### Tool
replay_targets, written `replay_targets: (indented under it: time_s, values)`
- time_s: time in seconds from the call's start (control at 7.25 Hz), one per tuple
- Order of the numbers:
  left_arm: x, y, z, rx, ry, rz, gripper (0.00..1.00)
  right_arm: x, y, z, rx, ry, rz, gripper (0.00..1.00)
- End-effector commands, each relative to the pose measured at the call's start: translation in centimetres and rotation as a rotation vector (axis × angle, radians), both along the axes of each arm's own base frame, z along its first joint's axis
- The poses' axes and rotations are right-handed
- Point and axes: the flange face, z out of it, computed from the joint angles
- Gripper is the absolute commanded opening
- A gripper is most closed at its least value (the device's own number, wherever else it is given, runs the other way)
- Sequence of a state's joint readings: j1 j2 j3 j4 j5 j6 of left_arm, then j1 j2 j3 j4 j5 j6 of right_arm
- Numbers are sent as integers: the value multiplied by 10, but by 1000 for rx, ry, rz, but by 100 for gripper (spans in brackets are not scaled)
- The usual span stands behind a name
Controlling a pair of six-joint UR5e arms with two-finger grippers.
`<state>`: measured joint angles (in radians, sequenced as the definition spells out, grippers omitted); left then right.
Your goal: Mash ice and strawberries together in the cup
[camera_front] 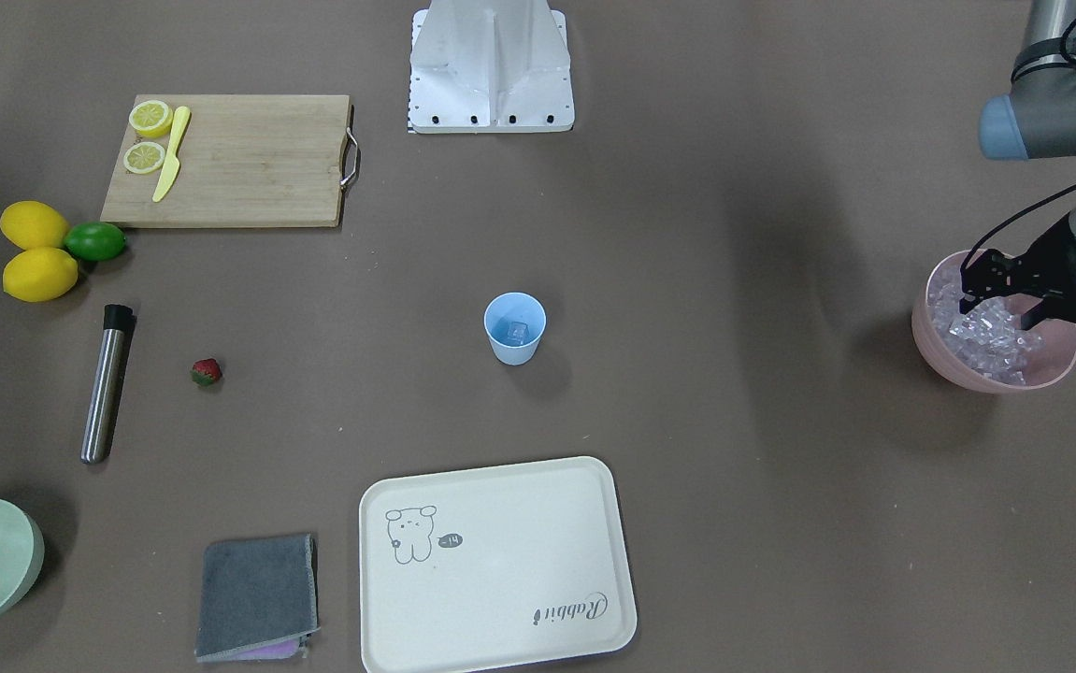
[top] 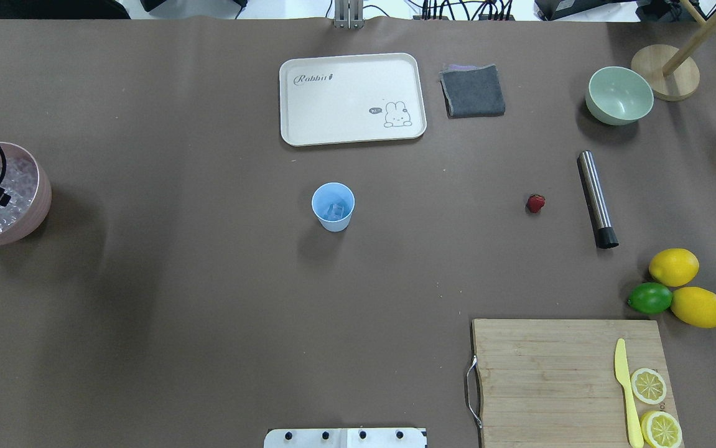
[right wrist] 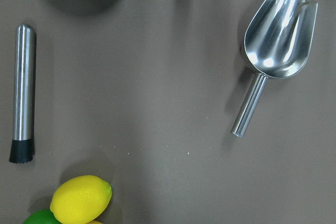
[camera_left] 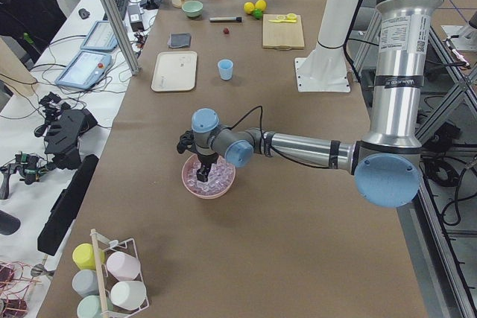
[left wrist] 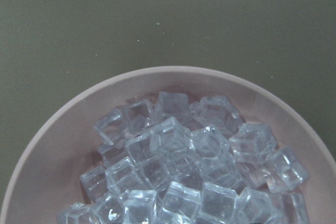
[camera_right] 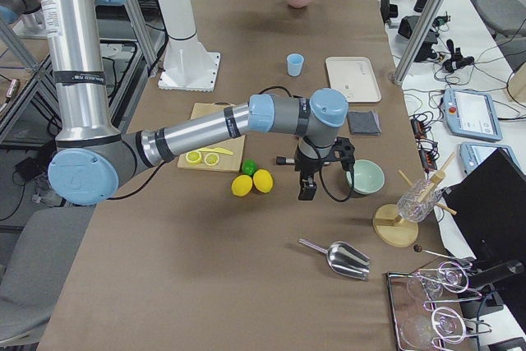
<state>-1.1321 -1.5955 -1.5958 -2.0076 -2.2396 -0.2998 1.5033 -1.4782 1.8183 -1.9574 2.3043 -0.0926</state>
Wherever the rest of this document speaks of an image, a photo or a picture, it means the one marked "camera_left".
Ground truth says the cream rabbit tray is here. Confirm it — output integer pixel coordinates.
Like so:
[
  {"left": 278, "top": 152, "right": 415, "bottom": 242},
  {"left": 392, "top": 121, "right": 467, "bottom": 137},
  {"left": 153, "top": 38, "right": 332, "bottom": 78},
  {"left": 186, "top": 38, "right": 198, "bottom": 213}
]
[{"left": 151, "top": 51, "right": 198, "bottom": 92}]

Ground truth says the pink cup in rack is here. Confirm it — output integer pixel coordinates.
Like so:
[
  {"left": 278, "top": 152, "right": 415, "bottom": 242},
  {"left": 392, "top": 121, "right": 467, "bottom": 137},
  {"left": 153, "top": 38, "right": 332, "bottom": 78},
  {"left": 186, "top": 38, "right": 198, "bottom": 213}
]
[{"left": 106, "top": 252, "right": 141, "bottom": 281}]

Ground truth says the blue teach pendant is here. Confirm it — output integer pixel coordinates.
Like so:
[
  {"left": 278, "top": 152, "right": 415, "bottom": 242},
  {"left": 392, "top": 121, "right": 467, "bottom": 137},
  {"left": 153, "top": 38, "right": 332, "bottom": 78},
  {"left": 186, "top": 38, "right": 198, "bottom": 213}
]
[
  {"left": 54, "top": 51, "right": 112, "bottom": 89},
  {"left": 80, "top": 21, "right": 118, "bottom": 52}
]

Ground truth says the blue teach pendant far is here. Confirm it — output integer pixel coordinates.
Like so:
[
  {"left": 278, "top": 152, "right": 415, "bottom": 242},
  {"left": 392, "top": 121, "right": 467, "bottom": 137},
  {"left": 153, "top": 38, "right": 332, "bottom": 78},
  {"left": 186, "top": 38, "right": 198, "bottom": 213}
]
[{"left": 80, "top": 21, "right": 118, "bottom": 52}]

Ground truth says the light blue cup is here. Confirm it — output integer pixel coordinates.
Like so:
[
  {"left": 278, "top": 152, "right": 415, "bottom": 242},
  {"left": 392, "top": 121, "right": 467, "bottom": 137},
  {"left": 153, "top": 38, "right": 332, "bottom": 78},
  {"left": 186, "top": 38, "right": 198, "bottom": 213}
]
[{"left": 218, "top": 59, "right": 234, "bottom": 80}]

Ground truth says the green lime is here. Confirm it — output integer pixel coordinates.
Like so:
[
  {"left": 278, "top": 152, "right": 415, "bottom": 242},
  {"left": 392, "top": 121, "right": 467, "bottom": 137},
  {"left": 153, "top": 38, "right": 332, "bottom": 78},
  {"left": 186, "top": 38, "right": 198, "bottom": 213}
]
[{"left": 253, "top": 9, "right": 263, "bottom": 19}]

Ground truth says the aluminium frame post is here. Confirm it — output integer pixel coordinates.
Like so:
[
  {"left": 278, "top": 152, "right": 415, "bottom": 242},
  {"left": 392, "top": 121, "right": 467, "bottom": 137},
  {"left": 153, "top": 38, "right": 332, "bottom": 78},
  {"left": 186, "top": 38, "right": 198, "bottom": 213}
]
[{"left": 100, "top": 0, "right": 140, "bottom": 76}]

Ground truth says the grey cup in rack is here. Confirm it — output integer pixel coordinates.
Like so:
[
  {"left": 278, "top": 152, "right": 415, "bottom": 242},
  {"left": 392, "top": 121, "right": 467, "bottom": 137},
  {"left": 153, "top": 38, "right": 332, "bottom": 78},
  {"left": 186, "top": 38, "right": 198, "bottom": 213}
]
[{"left": 72, "top": 270, "right": 99, "bottom": 298}]

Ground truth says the mint green bowl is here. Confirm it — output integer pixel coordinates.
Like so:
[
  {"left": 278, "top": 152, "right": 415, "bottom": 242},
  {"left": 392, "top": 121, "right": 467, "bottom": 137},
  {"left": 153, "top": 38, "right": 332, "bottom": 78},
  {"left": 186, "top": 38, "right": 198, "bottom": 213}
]
[{"left": 181, "top": 0, "right": 203, "bottom": 19}]

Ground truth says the black long case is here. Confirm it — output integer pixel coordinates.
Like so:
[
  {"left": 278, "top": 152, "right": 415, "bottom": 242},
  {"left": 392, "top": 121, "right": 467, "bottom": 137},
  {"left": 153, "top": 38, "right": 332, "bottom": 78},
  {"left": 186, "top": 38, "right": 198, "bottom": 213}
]
[{"left": 37, "top": 154, "right": 98, "bottom": 256}]

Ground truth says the mint cup in rack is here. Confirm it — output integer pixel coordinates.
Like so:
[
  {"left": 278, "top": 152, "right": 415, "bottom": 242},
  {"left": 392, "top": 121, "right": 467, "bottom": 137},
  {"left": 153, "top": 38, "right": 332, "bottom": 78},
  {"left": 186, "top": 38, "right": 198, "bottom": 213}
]
[{"left": 76, "top": 295, "right": 103, "bottom": 318}]

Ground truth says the grey folded cloth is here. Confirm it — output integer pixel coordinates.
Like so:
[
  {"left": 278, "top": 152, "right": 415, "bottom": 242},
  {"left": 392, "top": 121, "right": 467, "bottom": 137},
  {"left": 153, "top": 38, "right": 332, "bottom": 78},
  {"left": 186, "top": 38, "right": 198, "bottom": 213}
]
[{"left": 168, "top": 33, "right": 192, "bottom": 48}]

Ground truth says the yellow plastic knife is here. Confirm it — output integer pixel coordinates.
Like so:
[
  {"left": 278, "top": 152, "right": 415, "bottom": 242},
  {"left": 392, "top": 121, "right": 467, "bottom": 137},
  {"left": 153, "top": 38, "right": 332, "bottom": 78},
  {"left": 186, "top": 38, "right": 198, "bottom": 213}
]
[{"left": 269, "top": 16, "right": 288, "bottom": 23}]

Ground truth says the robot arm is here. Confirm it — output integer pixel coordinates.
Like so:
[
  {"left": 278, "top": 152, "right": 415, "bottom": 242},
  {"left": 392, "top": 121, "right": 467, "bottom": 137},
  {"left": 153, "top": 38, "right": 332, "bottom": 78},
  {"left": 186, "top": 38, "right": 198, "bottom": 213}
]
[{"left": 189, "top": 0, "right": 443, "bottom": 208}]

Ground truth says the yellow lemon upper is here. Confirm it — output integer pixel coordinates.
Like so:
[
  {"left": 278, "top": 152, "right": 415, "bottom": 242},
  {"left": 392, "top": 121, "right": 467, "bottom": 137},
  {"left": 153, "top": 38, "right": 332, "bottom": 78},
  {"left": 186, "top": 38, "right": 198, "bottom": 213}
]
[{"left": 243, "top": 1, "right": 255, "bottom": 14}]

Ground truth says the white wire cup rack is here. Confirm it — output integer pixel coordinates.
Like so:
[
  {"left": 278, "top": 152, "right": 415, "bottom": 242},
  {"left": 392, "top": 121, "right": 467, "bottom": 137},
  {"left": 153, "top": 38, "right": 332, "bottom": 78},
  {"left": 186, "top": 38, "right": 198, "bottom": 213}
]
[{"left": 90, "top": 229, "right": 150, "bottom": 317}]

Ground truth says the yellow lemon near board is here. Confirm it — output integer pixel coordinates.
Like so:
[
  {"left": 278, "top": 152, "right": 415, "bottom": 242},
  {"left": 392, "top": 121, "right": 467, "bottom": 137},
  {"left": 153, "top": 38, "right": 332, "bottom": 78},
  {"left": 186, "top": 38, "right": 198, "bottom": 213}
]
[{"left": 254, "top": 0, "right": 267, "bottom": 12}]

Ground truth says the blue teach pendant near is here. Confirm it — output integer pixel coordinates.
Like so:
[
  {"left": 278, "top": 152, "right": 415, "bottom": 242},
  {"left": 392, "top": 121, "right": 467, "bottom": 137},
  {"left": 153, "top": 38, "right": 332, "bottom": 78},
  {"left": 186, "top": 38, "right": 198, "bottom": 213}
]
[{"left": 54, "top": 51, "right": 112, "bottom": 89}]

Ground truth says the lemon slice upper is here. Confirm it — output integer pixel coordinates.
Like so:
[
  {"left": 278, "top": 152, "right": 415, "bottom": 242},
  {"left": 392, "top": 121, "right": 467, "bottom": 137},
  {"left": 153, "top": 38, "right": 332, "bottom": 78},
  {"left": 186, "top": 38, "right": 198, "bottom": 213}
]
[{"left": 285, "top": 13, "right": 297, "bottom": 22}]

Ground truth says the yellow cup in rack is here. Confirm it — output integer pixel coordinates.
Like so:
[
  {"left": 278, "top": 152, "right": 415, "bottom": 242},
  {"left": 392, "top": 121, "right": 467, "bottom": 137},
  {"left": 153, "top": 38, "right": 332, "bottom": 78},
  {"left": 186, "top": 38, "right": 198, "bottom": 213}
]
[{"left": 72, "top": 243, "right": 95, "bottom": 270}]

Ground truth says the wooden cutting board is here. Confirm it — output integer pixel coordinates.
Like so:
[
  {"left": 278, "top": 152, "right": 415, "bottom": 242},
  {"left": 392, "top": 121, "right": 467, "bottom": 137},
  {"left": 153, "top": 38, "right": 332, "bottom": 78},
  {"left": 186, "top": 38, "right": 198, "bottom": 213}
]
[{"left": 262, "top": 14, "right": 305, "bottom": 50}]

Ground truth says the white cup in rack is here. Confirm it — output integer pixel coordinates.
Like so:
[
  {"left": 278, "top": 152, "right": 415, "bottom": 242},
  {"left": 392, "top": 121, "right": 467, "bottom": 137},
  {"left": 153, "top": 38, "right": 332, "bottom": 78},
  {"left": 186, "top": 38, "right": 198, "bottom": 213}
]
[{"left": 110, "top": 281, "right": 147, "bottom": 311}]

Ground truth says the black computer mouse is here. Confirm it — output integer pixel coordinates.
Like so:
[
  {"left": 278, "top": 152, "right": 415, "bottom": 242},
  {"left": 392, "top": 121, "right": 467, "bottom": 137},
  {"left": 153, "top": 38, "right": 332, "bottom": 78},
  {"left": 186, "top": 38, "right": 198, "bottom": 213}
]
[{"left": 78, "top": 8, "right": 90, "bottom": 19}]

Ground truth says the pink bowl of ice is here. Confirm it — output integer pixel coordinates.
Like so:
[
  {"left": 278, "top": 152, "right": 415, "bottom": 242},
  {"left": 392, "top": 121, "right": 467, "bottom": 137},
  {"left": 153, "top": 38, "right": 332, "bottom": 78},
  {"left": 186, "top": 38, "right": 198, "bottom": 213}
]
[{"left": 181, "top": 154, "right": 236, "bottom": 200}]

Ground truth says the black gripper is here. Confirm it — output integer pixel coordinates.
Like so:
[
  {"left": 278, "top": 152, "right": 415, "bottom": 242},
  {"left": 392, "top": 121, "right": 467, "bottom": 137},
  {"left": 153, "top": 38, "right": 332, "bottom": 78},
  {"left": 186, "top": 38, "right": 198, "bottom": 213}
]
[{"left": 196, "top": 153, "right": 218, "bottom": 182}]

